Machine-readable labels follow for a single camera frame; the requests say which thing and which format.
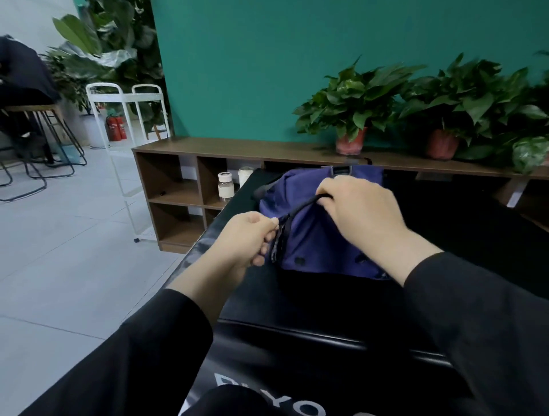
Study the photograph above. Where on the person's left hand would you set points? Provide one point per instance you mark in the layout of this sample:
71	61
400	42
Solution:
244	240

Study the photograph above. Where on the person's right hand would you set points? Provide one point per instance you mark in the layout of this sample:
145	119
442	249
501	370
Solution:
365	214

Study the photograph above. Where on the navy blue bag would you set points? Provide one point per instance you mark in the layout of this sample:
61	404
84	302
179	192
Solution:
313	231

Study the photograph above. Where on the person's left forearm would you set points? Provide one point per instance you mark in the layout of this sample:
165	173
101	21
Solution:
129	360

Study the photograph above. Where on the person's right forearm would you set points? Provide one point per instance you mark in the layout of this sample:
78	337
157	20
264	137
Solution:
472	326

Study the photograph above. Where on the small white-lidded jar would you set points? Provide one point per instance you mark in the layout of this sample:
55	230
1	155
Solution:
226	186

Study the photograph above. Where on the wooden shelf cabinet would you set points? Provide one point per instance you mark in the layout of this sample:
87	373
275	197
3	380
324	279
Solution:
171	184

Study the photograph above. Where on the green plant in red pot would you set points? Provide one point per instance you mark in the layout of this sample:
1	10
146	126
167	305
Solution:
356	103
459	107

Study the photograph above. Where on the black leather bench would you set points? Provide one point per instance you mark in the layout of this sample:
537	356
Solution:
480	240

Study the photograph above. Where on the red bottle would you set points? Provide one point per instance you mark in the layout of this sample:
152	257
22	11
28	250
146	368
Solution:
117	128

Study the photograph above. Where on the green plant in white pot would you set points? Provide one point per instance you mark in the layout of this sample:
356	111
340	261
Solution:
530	150

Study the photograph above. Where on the white wheeled cart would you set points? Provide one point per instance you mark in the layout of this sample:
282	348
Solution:
111	96

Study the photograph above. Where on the teal bucket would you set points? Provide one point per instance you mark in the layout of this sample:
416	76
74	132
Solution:
67	154

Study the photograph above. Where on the white metal rack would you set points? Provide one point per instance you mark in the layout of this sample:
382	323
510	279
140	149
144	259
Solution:
103	43

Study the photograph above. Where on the wooden top black stool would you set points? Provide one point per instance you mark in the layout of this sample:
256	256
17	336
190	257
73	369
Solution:
34	109

